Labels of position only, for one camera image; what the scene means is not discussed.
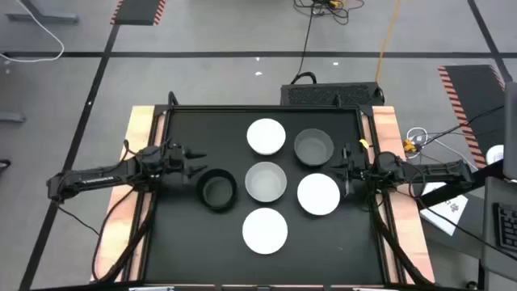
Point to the white paper sheet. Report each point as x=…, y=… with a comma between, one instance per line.
x=446, y=210

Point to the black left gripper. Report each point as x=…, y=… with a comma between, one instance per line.
x=173, y=161

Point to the black computer case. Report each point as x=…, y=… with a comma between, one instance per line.
x=331, y=95

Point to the grey stand foot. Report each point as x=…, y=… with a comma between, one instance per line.
x=44, y=17

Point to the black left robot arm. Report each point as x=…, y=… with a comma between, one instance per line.
x=93, y=178

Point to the black aluminium table frame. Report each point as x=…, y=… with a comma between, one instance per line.
x=262, y=107

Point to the grey monitor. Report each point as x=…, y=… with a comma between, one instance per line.
x=511, y=129

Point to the small white bowl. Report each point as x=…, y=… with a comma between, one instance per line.
x=266, y=136

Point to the yellow connector plug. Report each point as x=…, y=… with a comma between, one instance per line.
x=409, y=146

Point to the black keyboard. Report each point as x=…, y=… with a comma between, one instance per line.
x=507, y=228

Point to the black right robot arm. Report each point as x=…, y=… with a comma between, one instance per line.
x=436, y=169

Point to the light grey bowl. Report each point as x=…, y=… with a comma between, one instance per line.
x=266, y=182

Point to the large white bowl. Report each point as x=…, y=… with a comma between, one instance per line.
x=265, y=231

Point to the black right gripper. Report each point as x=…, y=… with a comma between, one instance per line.
x=363, y=169

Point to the black bowl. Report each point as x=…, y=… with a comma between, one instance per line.
x=217, y=191

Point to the grey side desk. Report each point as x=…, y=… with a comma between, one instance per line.
x=498, y=258

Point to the dark grey bowl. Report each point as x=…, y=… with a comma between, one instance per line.
x=313, y=148

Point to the medium white bowl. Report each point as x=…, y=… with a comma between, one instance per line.
x=318, y=194

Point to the yellow tag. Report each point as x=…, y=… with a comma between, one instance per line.
x=364, y=143

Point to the hazard-striped black floor mat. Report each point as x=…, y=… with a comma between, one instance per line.
x=474, y=101
x=138, y=11

